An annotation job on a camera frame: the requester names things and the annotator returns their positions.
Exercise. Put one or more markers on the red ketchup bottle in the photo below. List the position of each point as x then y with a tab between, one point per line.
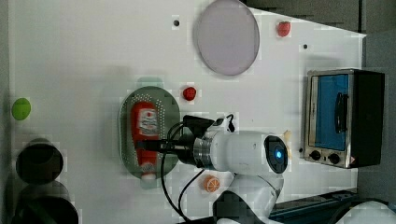
144	126

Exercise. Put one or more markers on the small red tomato toy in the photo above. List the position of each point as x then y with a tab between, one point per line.
189	93

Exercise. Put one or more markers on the grey round plate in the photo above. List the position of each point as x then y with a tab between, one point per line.
227	37

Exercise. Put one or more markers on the red strawberry toy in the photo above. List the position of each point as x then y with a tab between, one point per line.
283	28

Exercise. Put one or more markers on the yellow banana bunch toy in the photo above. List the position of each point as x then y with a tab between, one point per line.
286	138

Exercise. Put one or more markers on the small black cylinder cup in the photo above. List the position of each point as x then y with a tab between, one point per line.
40	162

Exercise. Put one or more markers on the black toaster oven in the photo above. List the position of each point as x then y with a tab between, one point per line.
344	117

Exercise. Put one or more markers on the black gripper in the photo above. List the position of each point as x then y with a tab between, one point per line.
182	147

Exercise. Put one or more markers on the green lime toy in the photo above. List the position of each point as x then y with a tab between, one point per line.
21	109

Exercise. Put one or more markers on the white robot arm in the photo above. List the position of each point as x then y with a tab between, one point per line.
256	160

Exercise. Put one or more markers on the large black cylinder cup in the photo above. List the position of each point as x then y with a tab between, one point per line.
45	204

